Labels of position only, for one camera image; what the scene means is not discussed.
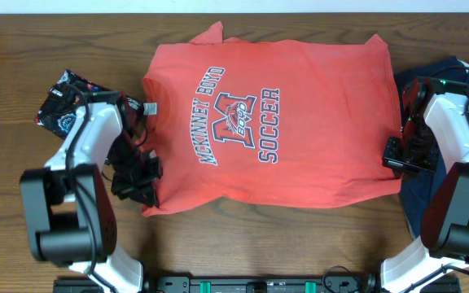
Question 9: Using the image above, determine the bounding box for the orange soccer t-shirt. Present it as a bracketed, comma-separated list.
[142, 23, 401, 216]

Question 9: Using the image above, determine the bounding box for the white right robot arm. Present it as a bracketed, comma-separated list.
[378, 77, 469, 292]

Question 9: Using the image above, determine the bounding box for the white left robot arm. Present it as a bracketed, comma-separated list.
[20, 88, 163, 292]

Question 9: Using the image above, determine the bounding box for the navy blue garment pile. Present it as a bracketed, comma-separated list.
[394, 56, 469, 238]

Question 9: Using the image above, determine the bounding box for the black printed folded shirt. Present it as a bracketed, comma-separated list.
[34, 69, 144, 142]

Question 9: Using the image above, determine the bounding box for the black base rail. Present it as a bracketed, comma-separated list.
[52, 271, 462, 293]

